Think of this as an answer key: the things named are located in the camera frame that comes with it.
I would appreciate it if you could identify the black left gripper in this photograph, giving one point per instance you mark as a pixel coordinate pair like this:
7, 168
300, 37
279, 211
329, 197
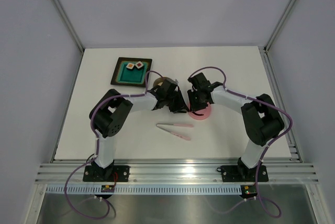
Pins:
180, 107

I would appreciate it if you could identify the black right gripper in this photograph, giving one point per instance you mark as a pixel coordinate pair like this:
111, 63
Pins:
193, 106

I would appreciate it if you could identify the pink lunch box lid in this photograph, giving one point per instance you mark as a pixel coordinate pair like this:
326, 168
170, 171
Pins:
201, 114

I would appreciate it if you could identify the round steel lunch box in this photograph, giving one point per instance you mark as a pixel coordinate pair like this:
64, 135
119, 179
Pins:
159, 81

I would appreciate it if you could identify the steel tongs with pink tips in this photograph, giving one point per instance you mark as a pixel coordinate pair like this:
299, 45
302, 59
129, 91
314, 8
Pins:
162, 126

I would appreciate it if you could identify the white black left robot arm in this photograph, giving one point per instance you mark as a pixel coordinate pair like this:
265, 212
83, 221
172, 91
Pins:
109, 115

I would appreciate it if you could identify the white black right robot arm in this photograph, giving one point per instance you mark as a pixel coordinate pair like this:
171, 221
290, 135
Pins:
261, 119

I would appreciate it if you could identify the red centre sushi roll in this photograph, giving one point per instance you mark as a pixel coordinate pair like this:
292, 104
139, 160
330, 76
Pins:
139, 65

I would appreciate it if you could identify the orange centre sushi roll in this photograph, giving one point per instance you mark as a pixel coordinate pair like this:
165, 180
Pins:
130, 66

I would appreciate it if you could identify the black teal square plate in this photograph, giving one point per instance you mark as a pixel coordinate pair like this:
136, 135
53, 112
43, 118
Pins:
125, 77

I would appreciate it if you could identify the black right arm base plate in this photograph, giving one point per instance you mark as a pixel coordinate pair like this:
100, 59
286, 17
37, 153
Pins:
230, 173

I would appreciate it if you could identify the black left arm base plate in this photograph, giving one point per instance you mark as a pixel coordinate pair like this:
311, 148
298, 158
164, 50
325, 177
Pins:
114, 173

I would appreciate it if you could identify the aluminium front rail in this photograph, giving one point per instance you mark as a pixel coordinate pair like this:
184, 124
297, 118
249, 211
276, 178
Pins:
282, 173

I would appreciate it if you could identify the white slotted cable duct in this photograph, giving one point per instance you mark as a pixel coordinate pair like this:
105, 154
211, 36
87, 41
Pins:
145, 189

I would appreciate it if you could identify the right aluminium frame post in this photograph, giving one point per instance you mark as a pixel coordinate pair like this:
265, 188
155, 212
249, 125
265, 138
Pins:
289, 8

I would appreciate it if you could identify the aluminium frame post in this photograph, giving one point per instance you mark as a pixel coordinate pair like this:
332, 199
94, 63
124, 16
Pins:
289, 8
66, 21

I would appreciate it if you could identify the left aluminium frame post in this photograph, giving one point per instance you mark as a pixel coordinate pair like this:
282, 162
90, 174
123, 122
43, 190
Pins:
66, 21

